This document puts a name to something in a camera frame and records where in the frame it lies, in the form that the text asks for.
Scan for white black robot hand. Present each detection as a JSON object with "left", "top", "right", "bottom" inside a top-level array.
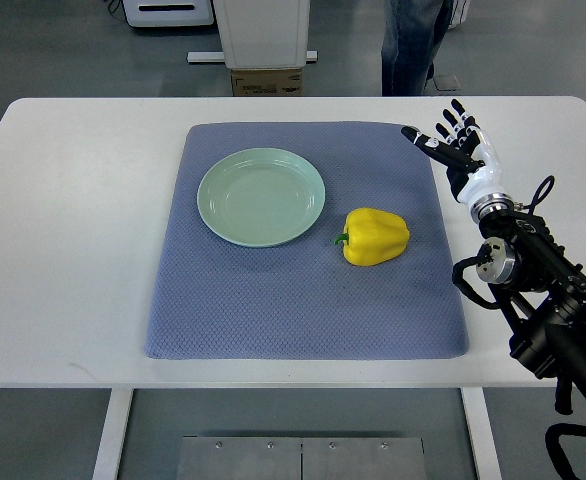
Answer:
[{"left": 401, "top": 99, "right": 496, "bottom": 205}]

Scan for yellow bell pepper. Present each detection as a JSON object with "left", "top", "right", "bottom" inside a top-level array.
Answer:
[{"left": 334, "top": 208, "right": 410, "bottom": 267}]

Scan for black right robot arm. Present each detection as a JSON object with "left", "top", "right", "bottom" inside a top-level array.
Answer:
[{"left": 452, "top": 177, "right": 586, "bottom": 479}]

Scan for grey floor plate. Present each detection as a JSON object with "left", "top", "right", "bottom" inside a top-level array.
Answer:
[{"left": 433, "top": 75, "right": 461, "bottom": 92}]

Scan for light green plate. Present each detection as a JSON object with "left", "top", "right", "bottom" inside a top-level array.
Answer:
[{"left": 197, "top": 148, "right": 326, "bottom": 248}]

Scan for person legs in jeans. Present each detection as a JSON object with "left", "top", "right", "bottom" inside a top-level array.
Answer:
[{"left": 381, "top": 0, "right": 453, "bottom": 97}]

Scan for cardboard box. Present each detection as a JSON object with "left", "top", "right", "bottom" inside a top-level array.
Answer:
[{"left": 231, "top": 68, "right": 303, "bottom": 97}]

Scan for right white table leg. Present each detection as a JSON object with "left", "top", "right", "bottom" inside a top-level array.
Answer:
[{"left": 461, "top": 387, "right": 502, "bottom": 480}]

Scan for white table leg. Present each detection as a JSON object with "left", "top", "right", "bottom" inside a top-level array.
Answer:
[
  {"left": 461, "top": 387, "right": 502, "bottom": 480},
  {"left": 92, "top": 388, "right": 133, "bottom": 480}
]

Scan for blue quilted mat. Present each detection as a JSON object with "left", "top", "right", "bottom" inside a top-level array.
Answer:
[{"left": 145, "top": 122, "right": 469, "bottom": 360}]

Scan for white appliance with slot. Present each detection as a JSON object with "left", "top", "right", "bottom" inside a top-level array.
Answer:
[{"left": 122, "top": 0, "right": 214, "bottom": 28}]

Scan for left white table leg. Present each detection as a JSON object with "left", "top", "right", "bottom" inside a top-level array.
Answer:
[{"left": 92, "top": 388, "right": 133, "bottom": 480}]

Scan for white pedestal column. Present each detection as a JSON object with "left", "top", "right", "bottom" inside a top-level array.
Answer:
[{"left": 187, "top": 0, "right": 318, "bottom": 70}]

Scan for metal base plate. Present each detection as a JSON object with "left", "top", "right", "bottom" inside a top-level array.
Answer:
[{"left": 177, "top": 436, "right": 427, "bottom": 479}]

